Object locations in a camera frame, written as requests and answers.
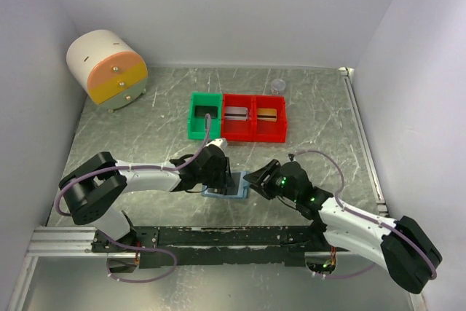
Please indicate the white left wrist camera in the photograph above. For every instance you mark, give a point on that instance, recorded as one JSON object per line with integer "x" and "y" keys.
{"x": 218, "y": 142}

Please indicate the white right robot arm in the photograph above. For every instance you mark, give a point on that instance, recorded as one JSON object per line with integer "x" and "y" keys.
{"x": 398, "y": 245}

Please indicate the silver credit card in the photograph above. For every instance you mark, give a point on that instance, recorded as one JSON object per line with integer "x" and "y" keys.
{"x": 236, "y": 113}

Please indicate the gold credit card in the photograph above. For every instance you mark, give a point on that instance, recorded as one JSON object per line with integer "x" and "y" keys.
{"x": 266, "y": 114}

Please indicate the round pastel drawer cabinet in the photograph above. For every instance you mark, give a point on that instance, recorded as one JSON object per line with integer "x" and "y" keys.
{"x": 109, "y": 70}

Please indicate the black credit card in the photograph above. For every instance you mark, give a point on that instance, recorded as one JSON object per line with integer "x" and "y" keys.
{"x": 200, "y": 111}

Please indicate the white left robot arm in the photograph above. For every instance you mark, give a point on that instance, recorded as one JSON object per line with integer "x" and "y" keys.
{"x": 91, "y": 190}

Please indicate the aluminium frame rail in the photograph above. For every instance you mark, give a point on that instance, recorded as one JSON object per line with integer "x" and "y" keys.
{"x": 347, "y": 74}

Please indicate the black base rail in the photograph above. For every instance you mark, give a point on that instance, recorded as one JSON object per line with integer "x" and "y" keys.
{"x": 292, "y": 246}

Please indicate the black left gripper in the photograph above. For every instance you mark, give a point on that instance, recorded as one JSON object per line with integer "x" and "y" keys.
{"x": 225, "y": 169}

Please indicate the red plastic bin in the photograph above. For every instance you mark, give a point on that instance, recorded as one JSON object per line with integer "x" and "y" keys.
{"x": 271, "y": 132}
{"x": 237, "y": 130}

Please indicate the small clear plastic cup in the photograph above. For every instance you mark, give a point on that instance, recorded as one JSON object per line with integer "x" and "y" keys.
{"x": 277, "y": 86}

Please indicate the blue card holder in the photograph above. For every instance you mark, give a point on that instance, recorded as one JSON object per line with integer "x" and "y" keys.
{"x": 239, "y": 191}

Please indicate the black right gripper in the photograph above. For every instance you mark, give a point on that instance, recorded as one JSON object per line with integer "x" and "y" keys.
{"x": 260, "y": 176}

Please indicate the green plastic bin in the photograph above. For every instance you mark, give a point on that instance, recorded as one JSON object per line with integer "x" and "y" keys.
{"x": 201, "y": 104}

